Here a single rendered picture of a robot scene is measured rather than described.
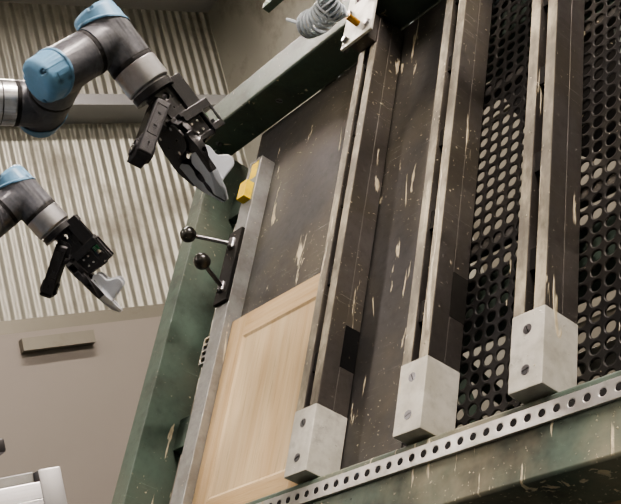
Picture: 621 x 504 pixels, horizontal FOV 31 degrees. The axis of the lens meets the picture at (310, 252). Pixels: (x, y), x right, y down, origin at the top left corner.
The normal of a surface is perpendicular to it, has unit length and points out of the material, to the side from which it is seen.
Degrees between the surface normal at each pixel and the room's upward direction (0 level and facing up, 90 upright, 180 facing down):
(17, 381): 90
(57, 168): 90
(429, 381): 90
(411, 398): 60
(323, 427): 90
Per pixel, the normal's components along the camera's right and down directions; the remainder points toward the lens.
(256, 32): -0.83, 0.07
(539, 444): -0.77, -0.45
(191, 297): 0.61, -0.36
